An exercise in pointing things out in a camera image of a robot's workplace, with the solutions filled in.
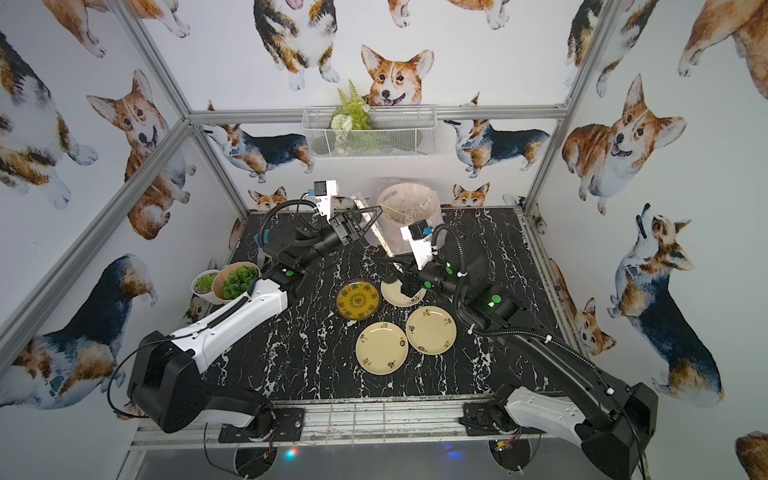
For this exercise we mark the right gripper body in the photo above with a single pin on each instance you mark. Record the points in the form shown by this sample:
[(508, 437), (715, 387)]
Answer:
[(417, 279)]

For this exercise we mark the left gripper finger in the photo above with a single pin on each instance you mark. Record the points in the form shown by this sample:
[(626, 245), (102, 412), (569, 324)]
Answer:
[(364, 228), (367, 214)]

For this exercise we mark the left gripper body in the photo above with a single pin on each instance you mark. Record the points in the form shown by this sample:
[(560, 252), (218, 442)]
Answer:
[(347, 227)]

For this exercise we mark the disposable chopsticks pack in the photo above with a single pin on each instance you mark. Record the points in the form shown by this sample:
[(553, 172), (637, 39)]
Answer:
[(373, 235)]

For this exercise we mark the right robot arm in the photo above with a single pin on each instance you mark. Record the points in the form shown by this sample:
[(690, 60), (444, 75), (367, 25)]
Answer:
[(611, 421)]

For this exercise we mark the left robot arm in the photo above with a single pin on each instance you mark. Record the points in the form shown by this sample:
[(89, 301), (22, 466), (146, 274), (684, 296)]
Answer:
[(167, 382)]

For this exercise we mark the clear plastic bin liner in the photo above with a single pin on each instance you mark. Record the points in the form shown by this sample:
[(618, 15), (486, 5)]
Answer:
[(384, 198)]

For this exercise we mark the pink trash bin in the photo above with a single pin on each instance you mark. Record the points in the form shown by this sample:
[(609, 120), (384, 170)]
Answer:
[(408, 204)]

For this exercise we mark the cream plate back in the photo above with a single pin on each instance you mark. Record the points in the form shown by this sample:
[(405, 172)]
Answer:
[(392, 293)]

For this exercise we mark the cream plate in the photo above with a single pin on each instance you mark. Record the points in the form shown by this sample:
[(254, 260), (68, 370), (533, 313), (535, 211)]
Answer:
[(431, 330), (392, 293), (382, 348)]

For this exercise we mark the cream plate front right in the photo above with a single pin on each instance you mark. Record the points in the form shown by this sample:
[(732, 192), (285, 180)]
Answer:
[(431, 330)]

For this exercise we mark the dark yellow patterned plate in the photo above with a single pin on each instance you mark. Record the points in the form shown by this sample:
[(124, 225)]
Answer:
[(358, 300)]

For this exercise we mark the cream plate front left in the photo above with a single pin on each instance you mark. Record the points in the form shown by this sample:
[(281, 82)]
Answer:
[(382, 348)]

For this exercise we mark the grey blue work glove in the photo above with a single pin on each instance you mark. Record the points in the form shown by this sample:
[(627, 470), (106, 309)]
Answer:
[(261, 257)]

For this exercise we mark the artificial fern with flower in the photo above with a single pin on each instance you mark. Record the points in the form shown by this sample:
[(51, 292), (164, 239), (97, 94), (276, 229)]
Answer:
[(351, 122)]

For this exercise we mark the brown pot green plant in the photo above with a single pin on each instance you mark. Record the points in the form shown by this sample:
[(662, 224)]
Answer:
[(234, 280)]

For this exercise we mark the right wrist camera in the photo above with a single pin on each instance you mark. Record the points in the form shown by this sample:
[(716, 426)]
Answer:
[(418, 235)]

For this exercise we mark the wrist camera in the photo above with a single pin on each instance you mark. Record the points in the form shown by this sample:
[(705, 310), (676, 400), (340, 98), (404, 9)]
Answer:
[(418, 235), (323, 193)]

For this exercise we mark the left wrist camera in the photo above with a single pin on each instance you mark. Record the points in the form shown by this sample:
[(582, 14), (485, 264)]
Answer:
[(323, 193)]

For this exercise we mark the white wire wall basket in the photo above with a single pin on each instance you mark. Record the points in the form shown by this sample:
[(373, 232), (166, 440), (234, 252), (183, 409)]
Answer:
[(398, 132)]

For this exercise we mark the aluminium front rail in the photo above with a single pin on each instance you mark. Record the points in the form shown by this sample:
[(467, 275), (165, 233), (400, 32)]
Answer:
[(332, 422)]

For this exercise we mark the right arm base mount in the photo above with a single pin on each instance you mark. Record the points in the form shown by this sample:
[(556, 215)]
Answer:
[(487, 419)]

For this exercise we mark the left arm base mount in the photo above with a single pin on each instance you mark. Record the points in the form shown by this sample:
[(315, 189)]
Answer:
[(279, 425)]

